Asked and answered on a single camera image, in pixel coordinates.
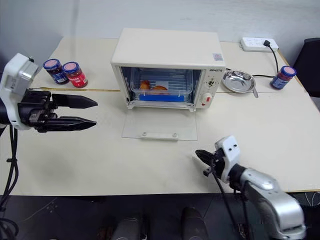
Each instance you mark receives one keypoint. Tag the cream white toaster oven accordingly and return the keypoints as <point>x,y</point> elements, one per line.
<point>165,47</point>

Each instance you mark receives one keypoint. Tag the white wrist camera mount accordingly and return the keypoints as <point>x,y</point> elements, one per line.
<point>231,152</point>
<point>15,75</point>

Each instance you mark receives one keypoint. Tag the stainless steel bowl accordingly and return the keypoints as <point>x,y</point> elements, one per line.
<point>237,81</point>

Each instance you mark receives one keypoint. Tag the clear plastic food container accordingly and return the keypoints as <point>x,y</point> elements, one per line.
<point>162,97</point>

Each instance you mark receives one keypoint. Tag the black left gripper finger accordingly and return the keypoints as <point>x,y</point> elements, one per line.
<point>75,102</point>
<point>72,124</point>

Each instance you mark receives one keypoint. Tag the blue label jam jar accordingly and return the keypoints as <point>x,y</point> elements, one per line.
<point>282,77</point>
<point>56,72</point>

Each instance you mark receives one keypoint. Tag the white and red oven knob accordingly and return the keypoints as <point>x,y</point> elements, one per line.
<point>206,99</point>

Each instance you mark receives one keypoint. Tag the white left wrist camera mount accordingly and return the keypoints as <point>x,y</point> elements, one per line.
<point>15,75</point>

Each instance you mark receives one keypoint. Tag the metal spoon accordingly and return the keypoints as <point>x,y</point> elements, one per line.
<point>254,93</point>

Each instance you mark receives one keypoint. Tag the red label jam jar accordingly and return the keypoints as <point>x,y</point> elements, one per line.
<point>76,75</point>

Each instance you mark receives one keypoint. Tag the white power strip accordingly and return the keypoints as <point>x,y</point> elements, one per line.
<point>252,43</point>

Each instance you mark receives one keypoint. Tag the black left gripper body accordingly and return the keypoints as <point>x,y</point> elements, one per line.
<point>35,110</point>

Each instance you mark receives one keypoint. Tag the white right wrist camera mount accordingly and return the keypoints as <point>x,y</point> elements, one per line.
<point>231,152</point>

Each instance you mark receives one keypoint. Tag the black chair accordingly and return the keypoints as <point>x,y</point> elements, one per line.
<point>308,65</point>

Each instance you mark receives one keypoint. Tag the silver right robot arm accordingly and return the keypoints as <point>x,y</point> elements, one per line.
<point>275,197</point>

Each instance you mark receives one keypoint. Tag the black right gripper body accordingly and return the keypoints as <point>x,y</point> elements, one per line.
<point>218,162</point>

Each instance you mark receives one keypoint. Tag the orange bread piece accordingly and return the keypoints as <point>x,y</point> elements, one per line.
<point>144,85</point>
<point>160,87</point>

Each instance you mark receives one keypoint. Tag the glass toaster oven door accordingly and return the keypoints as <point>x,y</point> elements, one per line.
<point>160,123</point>

